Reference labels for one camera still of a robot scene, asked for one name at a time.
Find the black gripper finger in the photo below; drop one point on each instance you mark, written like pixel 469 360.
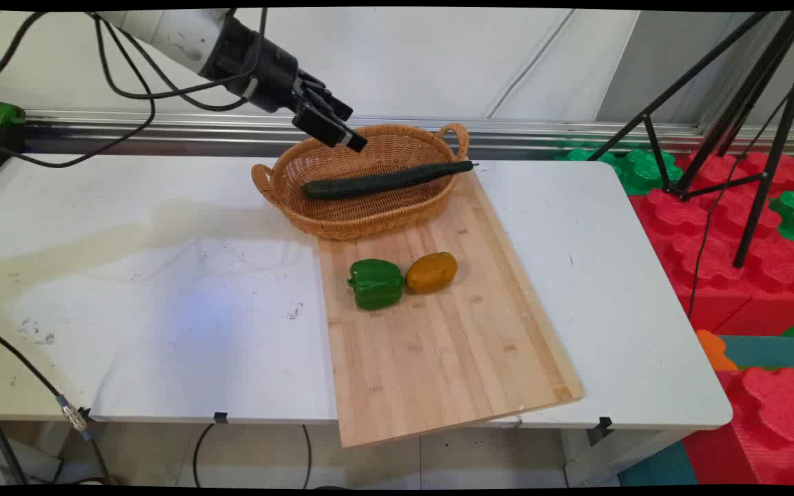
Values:
pixel 328 96
pixel 328 131

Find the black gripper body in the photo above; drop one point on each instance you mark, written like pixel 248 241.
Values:
pixel 266 72

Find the yellow mango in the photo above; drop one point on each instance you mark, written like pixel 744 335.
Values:
pixel 431 273

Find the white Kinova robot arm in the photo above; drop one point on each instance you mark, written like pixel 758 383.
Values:
pixel 176 34

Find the dark green cucumber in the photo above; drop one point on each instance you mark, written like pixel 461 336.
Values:
pixel 383 182

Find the woven wicker basket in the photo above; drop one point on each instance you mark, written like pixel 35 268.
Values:
pixel 362 220

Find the green bell pepper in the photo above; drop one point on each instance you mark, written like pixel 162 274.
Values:
pixel 376 284

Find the bamboo cutting board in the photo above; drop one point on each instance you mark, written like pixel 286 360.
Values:
pixel 438 344

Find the green toy vegetable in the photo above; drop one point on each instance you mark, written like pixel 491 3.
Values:
pixel 3 117

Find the black table clip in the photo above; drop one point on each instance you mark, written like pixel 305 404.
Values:
pixel 602 426
pixel 220 417

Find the large red foam block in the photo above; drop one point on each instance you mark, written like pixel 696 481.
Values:
pixel 721 269

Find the black tripod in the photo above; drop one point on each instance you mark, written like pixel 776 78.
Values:
pixel 745 103

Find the white table leg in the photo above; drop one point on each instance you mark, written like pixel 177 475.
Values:
pixel 611 458

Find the orange foam piece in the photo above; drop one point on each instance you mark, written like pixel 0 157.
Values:
pixel 713 350

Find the teal foam mat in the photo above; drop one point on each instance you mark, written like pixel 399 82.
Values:
pixel 772 351

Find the aluminium rail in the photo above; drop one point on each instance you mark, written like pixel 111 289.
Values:
pixel 542 131

